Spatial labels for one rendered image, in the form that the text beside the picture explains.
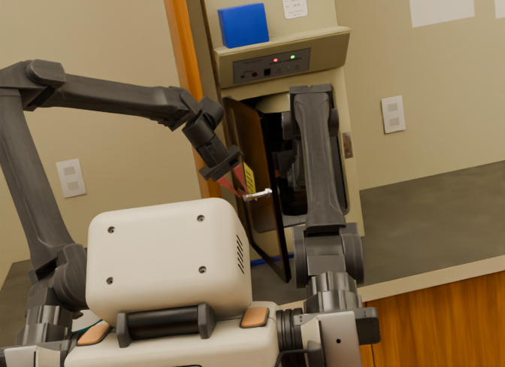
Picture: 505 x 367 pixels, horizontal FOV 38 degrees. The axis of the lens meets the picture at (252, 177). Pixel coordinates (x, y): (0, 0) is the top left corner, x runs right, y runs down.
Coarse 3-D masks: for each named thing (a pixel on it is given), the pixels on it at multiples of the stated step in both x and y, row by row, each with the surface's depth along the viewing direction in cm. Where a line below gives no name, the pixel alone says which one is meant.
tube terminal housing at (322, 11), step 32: (224, 0) 178; (256, 0) 179; (320, 0) 182; (288, 32) 182; (224, 96) 184; (256, 96) 185; (224, 128) 193; (352, 160) 193; (352, 192) 195; (256, 256) 196
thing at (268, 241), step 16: (240, 112) 169; (256, 112) 155; (240, 128) 172; (256, 128) 158; (240, 144) 176; (256, 144) 162; (240, 160) 180; (256, 160) 165; (256, 176) 168; (272, 176) 158; (256, 192) 172; (272, 192) 158; (256, 208) 176; (272, 208) 161; (256, 224) 180; (272, 224) 164; (256, 240) 184; (272, 240) 168; (272, 256) 172; (288, 272) 164
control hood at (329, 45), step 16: (304, 32) 179; (320, 32) 172; (336, 32) 173; (224, 48) 174; (240, 48) 170; (256, 48) 171; (272, 48) 172; (288, 48) 173; (304, 48) 175; (320, 48) 176; (336, 48) 177; (224, 64) 173; (320, 64) 181; (336, 64) 183; (224, 80) 178; (256, 80) 181
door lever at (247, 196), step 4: (240, 188) 168; (264, 188) 163; (240, 192) 165; (244, 192) 164; (248, 192) 164; (260, 192) 162; (264, 192) 162; (240, 196) 166; (244, 196) 161; (248, 196) 161; (252, 196) 161; (256, 196) 162; (260, 196) 162; (244, 200) 162; (248, 200) 161
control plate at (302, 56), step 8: (264, 56) 174; (272, 56) 174; (280, 56) 175; (288, 56) 176; (296, 56) 176; (304, 56) 177; (240, 64) 174; (248, 64) 175; (256, 64) 175; (264, 64) 176; (272, 64) 177; (280, 64) 178; (288, 64) 178; (296, 64) 179; (304, 64) 180; (240, 72) 177; (248, 72) 177; (256, 72) 178; (272, 72) 180; (280, 72) 180; (288, 72) 181; (240, 80) 180; (248, 80) 180
